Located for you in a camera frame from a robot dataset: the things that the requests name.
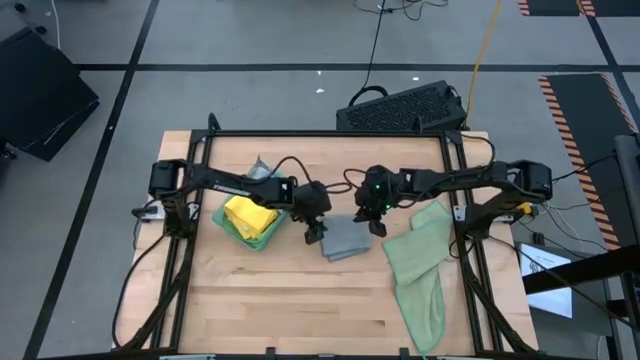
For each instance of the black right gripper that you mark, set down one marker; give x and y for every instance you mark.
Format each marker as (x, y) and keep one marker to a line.
(377, 192)

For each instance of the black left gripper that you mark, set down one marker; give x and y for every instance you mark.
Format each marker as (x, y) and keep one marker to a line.
(312, 200)

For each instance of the small grey ribbed towel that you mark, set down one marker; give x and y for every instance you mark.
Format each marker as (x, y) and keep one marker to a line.
(345, 237)

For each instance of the grey microfiber towel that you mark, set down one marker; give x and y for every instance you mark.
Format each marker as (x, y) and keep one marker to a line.
(259, 171)

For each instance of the yellow microfiber towel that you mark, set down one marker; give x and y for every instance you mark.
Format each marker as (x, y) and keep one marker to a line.
(250, 215)

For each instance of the bright green microfiber towel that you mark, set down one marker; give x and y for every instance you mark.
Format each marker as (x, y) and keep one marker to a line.
(255, 243)

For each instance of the pale green microfiber towel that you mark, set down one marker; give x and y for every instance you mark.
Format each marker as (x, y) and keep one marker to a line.
(420, 260)

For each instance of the teal translucent plastic bin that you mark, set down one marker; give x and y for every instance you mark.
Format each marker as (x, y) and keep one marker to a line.
(217, 220)

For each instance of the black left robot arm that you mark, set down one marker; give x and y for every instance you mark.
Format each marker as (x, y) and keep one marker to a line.
(225, 182)

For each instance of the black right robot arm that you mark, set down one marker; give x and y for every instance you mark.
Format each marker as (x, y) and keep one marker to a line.
(475, 175)

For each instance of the black perforated computer case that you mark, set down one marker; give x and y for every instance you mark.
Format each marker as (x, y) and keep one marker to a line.
(400, 110)

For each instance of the yellow plug connector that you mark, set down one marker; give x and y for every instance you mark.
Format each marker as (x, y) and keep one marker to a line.
(523, 207)

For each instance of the white printed sheet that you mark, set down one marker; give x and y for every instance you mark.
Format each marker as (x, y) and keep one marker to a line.
(550, 302)

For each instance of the black mat with hazard stripes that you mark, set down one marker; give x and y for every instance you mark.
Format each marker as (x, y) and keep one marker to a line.
(585, 125)
(550, 6)

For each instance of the black metal stand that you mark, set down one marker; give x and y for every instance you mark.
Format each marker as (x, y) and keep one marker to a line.
(590, 267)

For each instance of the large black case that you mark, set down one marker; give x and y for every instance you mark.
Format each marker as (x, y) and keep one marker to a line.
(40, 100)

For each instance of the silver metal base bracket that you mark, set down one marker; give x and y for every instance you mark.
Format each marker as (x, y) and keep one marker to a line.
(147, 212)
(460, 213)

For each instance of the grey padded post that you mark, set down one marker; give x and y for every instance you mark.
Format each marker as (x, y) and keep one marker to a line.
(627, 175)

